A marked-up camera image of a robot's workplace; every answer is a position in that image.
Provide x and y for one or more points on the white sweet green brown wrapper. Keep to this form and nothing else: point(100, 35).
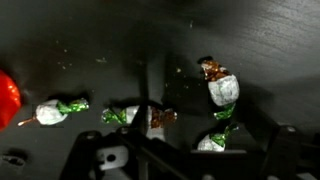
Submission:
point(210, 144)
point(115, 116)
point(48, 114)
point(224, 90)

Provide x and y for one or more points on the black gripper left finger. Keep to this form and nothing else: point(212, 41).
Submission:
point(83, 153)

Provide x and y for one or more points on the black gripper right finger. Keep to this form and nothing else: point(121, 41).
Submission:
point(286, 153)

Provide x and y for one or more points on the red plastic cup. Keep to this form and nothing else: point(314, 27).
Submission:
point(8, 100)

